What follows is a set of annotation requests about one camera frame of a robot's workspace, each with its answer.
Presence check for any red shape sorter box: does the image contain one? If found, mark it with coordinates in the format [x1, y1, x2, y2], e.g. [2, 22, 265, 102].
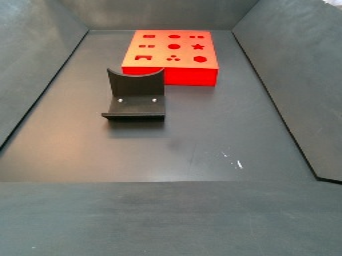
[121, 30, 219, 86]

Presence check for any black curved holder stand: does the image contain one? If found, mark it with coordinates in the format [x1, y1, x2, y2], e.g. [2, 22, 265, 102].
[101, 69, 165, 120]

